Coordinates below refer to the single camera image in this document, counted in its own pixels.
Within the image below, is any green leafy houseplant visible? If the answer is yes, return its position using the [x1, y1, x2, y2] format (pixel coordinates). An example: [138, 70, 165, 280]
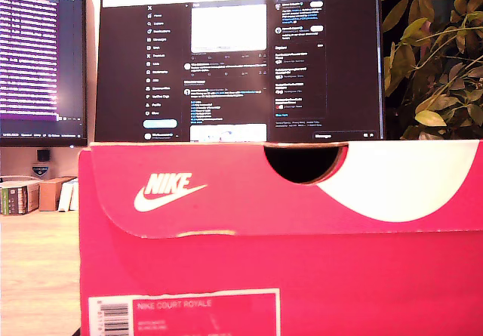
[381, 0, 483, 141]

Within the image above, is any red Nike shoebox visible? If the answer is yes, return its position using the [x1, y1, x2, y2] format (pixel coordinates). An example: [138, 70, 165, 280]
[78, 139, 483, 336]

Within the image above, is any wide computer monitor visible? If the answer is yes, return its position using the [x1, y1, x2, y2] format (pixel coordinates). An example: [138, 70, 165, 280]
[94, 0, 386, 143]

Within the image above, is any computer monitor with purple text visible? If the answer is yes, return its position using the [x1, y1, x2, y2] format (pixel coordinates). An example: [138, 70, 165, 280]
[0, 0, 88, 148]

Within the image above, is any green printed small box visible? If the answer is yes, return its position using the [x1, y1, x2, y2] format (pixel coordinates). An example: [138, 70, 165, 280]
[0, 183, 40, 217]

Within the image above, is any white small box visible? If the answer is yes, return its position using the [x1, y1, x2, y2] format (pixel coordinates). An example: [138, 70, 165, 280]
[57, 180, 80, 212]

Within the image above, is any brown cardboard box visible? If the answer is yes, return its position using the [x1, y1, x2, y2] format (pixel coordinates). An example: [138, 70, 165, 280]
[38, 176, 78, 212]

